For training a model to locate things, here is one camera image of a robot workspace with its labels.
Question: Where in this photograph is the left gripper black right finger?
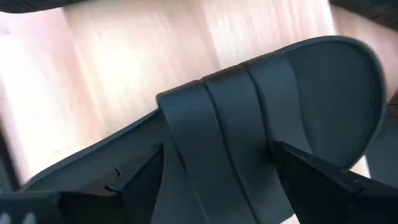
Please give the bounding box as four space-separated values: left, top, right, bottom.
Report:
271 140 398 224

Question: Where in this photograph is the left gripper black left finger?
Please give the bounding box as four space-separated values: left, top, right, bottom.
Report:
0 144 165 224

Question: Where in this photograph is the black rubber slide sandal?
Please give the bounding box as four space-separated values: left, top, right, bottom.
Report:
21 35 388 224

